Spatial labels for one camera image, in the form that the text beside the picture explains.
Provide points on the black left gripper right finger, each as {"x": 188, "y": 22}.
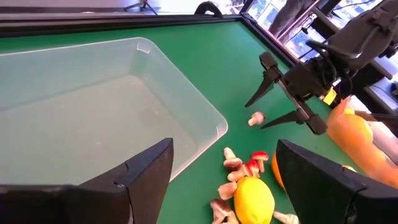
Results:
{"x": 326, "y": 202}

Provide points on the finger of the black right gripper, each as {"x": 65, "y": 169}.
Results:
{"x": 265, "y": 85}
{"x": 289, "y": 119}

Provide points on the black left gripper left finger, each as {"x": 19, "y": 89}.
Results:
{"x": 93, "y": 205}

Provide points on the orange toy lemon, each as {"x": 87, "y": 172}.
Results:
{"x": 276, "y": 172}

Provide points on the large yellow toy lemon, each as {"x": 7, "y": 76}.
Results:
{"x": 357, "y": 124}

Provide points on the brown-capped toy mushroom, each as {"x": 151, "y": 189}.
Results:
{"x": 219, "y": 208}
{"x": 232, "y": 162}

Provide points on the small yellow toy lemon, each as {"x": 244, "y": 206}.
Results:
{"x": 253, "y": 200}

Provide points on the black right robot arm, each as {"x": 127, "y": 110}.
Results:
{"x": 367, "y": 34}

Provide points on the orange plastic bin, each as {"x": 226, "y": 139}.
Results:
{"x": 351, "y": 149}

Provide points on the person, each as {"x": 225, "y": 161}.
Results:
{"x": 289, "y": 17}

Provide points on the clear plastic bin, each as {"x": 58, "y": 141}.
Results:
{"x": 77, "y": 109}

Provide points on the black tripod stand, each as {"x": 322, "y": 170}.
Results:
{"x": 143, "y": 3}

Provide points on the black diagonal frame strut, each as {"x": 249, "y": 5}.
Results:
{"x": 382, "y": 115}

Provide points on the black metal table frame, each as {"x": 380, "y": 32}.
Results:
{"x": 62, "y": 26}

